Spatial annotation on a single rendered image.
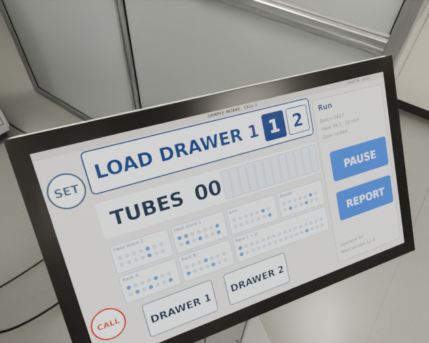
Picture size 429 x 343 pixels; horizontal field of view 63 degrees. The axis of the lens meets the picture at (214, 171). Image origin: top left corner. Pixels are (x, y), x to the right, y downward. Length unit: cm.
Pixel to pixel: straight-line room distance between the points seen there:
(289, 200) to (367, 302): 125
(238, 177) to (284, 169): 7
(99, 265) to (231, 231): 17
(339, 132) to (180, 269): 29
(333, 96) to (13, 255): 160
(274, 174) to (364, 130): 16
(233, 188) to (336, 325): 123
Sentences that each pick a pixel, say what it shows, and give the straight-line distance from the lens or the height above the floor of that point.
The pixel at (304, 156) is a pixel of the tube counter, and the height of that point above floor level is 112.
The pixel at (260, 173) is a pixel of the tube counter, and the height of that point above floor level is 111.
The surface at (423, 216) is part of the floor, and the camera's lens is 209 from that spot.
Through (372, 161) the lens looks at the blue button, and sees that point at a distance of 56.
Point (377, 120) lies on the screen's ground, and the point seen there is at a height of 113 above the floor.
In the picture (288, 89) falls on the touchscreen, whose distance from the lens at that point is 48.
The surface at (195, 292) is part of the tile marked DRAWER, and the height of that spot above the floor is 101.
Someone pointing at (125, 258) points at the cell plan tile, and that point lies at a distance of 44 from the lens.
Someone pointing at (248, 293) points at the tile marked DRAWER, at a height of 99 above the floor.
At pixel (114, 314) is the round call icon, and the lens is 47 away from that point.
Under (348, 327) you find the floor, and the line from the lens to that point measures 164.
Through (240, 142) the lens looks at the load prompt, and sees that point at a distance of 45.
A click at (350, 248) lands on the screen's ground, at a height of 100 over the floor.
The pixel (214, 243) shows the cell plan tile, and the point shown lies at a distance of 46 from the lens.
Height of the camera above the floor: 146
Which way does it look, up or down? 49 degrees down
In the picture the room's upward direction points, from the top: 3 degrees clockwise
